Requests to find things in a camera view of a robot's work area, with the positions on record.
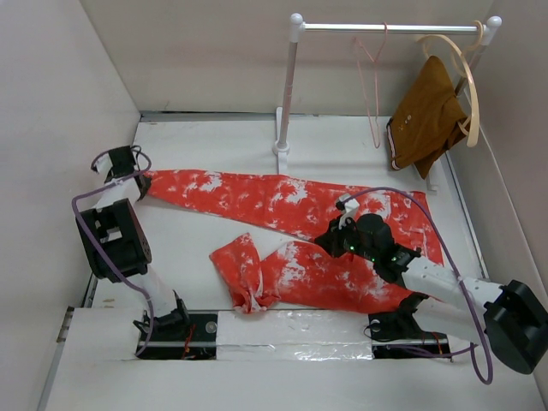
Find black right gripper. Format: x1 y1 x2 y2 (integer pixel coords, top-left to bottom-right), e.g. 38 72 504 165
313 214 378 263

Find orange white tie-dye trousers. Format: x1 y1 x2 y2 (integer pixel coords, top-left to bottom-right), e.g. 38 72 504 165
140 169 444 316

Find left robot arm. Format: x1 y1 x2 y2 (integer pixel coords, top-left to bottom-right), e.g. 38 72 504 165
71 145 191 342

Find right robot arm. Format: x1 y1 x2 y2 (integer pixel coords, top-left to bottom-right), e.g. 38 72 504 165
314 214 547 374

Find beige plastic hanger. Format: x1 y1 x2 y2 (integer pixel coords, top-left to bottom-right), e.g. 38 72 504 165
417 18 500 148

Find brown shorts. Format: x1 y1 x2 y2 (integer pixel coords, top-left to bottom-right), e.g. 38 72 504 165
387 56 468 179

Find white clothes rack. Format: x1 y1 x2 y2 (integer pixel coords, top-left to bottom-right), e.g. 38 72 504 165
272 13 503 175

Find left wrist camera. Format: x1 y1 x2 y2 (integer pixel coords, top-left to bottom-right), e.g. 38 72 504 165
91 153 112 176

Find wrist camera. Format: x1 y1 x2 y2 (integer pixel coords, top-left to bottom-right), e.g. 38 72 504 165
91 153 112 176
336 194 360 229

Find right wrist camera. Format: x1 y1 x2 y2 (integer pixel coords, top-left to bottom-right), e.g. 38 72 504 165
336 194 360 229

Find pink wire hanger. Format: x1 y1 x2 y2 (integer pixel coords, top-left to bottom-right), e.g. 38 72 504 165
351 21 390 149

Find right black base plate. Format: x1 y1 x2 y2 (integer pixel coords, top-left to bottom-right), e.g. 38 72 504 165
363 313 450 360

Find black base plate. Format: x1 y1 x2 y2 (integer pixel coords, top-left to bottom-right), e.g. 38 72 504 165
363 313 450 360
134 311 218 360

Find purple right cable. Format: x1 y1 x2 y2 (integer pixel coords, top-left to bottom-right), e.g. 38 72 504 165
346 187 494 385

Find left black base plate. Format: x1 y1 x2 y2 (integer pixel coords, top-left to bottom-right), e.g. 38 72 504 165
134 311 218 360

